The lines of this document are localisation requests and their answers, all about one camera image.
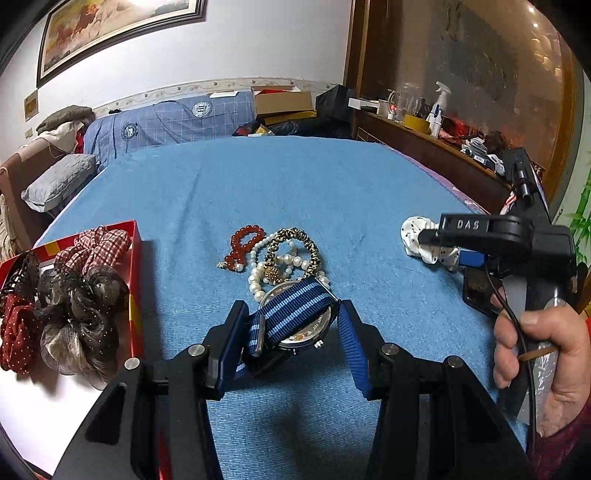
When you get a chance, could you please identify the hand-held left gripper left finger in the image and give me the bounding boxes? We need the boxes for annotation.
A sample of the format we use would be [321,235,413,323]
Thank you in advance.
[53,300,251,480]

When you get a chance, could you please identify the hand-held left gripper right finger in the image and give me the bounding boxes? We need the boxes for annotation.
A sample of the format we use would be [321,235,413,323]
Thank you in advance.
[338,300,534,480]

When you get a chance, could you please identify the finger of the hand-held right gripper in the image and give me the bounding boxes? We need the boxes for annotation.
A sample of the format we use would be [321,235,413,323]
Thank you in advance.
[418,211,534,252]
[458,251,490,269]

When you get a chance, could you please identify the white polka dot scrunchie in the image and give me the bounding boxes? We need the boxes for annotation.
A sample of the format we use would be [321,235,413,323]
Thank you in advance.
[400,215,462,269]

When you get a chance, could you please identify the blue striped strap watch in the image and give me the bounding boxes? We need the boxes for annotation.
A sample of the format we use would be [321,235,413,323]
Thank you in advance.
[235,276,342,374]

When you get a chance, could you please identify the red cardboard box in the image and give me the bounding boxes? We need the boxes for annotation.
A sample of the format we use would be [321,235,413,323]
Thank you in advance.
[0,220,162,472]

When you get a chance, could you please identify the brown tulle scrunchie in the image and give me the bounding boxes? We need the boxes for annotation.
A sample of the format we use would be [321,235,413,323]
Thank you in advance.
[37,265,131,391]

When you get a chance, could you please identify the person's right forearm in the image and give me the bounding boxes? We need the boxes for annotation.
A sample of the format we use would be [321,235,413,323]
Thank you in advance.
[531,406,591,480]

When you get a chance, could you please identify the person's right hand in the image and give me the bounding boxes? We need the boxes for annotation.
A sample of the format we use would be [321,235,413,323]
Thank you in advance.
[492,293,591,437]

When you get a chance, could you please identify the black smartphone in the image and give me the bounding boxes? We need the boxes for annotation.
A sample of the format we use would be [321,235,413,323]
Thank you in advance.
[463,268,502,317]

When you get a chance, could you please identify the green plant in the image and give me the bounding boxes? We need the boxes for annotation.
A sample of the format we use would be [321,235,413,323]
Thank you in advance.
[566,180,591,241]

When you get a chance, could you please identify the wooden cabinet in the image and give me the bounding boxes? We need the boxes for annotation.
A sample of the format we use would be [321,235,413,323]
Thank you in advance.
[353,111,550,217]

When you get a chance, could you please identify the heap of small packages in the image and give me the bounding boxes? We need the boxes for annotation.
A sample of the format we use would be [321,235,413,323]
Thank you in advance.
[443,117,513,174]

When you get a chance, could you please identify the blue bedspread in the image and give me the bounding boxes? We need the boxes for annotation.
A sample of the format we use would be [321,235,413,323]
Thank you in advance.
[32,136,532,480]

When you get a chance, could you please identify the white spray bottle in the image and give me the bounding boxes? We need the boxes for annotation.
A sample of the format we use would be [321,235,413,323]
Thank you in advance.
[427,82,452,138]

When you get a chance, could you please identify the leopard print scrunchie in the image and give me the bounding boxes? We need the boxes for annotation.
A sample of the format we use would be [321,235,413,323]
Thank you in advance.
[264,227,321,278]

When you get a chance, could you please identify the glass pitcher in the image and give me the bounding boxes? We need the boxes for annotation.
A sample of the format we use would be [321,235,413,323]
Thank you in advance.
[390,83,423,118]

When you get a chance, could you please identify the red gingham scrunchie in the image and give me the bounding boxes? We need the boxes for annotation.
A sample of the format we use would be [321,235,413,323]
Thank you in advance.
[54,226,134,278]

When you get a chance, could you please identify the wooden framed glass panel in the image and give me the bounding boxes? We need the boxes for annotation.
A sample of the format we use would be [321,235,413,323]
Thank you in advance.
[344,0,578,199]

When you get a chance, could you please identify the yellow and black bag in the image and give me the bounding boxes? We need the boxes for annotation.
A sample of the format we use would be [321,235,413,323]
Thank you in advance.
[233,117,324,138]

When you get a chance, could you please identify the red polka dot scrunchie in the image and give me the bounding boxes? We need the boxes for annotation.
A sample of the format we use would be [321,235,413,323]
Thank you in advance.
[0,295,47,374]

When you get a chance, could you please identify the brown cardboard box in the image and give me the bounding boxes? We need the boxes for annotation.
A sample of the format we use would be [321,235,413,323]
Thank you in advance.
[252,85,315,118]

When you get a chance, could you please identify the black lace scrunchie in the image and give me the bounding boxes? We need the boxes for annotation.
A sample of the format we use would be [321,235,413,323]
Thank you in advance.
[0,251,42,305]

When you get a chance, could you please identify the blue plaid quilt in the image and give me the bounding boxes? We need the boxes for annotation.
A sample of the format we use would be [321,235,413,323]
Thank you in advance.
[83,90,257,167]

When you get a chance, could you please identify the grey pillow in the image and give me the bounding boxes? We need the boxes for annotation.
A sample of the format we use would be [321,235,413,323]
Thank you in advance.
[21,154,99,213]

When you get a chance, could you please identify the brown sofa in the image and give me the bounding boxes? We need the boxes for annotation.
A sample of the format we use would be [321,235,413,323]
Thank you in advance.
[0,143,61,259]

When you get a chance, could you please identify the pile of clothes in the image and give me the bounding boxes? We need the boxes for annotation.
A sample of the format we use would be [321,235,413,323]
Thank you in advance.
[36,105,97,155]

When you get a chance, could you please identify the framed painting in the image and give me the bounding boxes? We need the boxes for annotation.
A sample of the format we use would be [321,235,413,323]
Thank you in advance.
[36,0,208,88]

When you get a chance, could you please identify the white bead bracelet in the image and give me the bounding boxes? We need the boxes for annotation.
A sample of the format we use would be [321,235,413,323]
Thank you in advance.
[248,233,282,301]

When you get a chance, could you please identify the pearl bracelet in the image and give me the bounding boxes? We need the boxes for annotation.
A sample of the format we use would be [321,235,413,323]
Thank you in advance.
[274,251,331,284]

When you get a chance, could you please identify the red bead bracelet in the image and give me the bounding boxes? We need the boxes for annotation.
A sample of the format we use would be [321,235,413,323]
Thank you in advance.
[217,224,266,272]

